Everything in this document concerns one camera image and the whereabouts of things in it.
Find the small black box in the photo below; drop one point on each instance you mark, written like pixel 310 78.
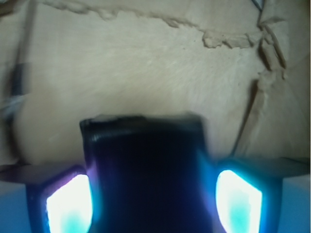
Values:
pixel 149 174

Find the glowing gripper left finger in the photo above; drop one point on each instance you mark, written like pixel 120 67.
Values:
pixel 59 199

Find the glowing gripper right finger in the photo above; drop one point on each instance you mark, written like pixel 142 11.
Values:
pixel 247 195

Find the brown paper bag bin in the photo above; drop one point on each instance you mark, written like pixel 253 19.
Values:
pixel 245 71

